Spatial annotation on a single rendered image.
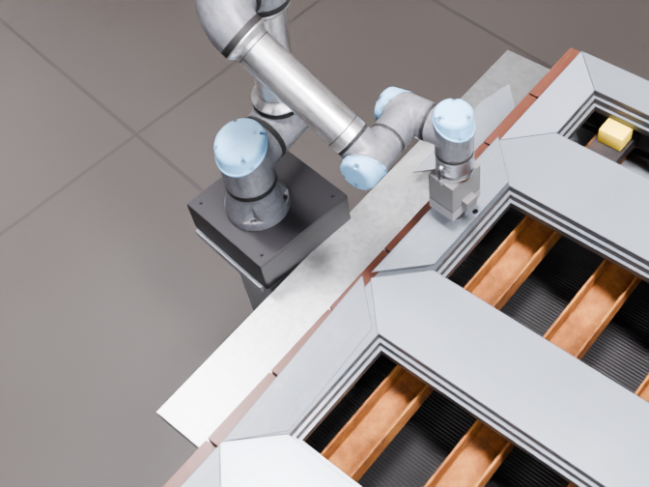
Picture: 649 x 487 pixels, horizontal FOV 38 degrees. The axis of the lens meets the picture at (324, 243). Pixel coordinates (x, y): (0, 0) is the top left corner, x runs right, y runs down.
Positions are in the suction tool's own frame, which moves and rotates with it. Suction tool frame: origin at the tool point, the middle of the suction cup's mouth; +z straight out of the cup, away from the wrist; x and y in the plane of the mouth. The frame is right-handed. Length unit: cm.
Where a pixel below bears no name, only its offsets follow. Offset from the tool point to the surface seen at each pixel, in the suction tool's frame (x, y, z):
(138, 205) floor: 126, -19, 87
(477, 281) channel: -7.3, -1.0, 17.3
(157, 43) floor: 184, 35, 87
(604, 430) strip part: -51, -18, 1
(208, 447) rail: 1, -69, 4
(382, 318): -5.6, -27.7, 0.7
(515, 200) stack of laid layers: -5.5, 13.1, 3.5
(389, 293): -2.6, -22.6, 0.7
